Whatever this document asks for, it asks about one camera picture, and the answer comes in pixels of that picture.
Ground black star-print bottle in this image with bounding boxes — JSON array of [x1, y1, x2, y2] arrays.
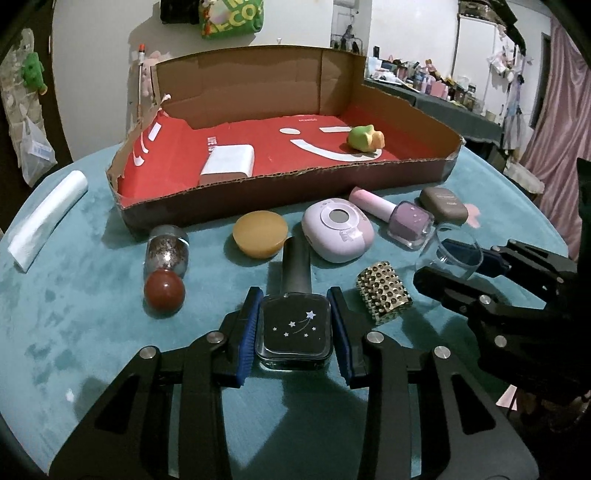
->
[[255, 236, 334, 372]]

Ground dark cluttered desk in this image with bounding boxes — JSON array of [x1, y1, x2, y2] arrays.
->
[[364, 46, 509, 145]]

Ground white stick with red tip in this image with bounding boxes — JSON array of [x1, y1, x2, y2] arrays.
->
[[136, 43, 149, 126]]

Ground gold studded cuff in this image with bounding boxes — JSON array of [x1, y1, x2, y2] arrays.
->
[[355, 261, 414, 326]]

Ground green and yellow toy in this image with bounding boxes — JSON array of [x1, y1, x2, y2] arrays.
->
[[347, 124, 385, 153]]

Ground roll of white plastic bags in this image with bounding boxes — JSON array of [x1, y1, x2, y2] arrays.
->
[[7, 171, 89, 273]]

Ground white power bank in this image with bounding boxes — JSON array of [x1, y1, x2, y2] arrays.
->
[[199, 144, 256, 188]]

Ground clear glass cup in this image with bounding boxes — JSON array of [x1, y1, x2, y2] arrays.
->
[[416, 224, 484, 282]]

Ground clear plastic bags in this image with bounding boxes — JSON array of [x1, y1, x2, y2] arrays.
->
[[0, 28, 59, 186]]

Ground brown rounded case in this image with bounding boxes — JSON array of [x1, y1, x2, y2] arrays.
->
[[418, 186, 470, 226]]

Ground green plush toy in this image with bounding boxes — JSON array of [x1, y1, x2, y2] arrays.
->
[[21, 52, 47, 94]]

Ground green shopping bag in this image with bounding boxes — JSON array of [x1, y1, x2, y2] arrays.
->
[[198, 0, 265, 40]]

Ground lilac round case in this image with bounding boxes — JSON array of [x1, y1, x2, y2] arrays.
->
[[301, 198, 376, 264]]

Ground white cabinet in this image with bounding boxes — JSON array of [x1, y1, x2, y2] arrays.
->
[[455, 14, 525, 126]]

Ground cardboard box with red lining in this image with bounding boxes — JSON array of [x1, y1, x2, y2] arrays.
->
[[105, 45, 465, 241]]

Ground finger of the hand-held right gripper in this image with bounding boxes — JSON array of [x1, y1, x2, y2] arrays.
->
[[413, 265, 579, 370], [444, 239, 579, 297]]

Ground pink plush toy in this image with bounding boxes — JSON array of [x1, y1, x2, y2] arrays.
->
[[141, 51, 174, 99]]

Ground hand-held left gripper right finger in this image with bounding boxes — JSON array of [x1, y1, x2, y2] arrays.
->
[[325, 286, 541, 480]]

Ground amber round disc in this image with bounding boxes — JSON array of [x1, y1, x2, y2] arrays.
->
[[232, 210, 288, 259]]

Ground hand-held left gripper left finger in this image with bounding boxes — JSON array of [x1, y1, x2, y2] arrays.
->
[[48, 286, 264, 480]]

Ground glitter bottle with red ball cap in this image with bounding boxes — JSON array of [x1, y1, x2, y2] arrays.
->
[[143, 224, 190, 319]]

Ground pink curtain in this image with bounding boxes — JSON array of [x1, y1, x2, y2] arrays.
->
[[522, 23, 591, 260]]

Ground lilac nail polish bottle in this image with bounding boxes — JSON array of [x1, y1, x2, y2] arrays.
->
[[348, 185, 437, 252]]

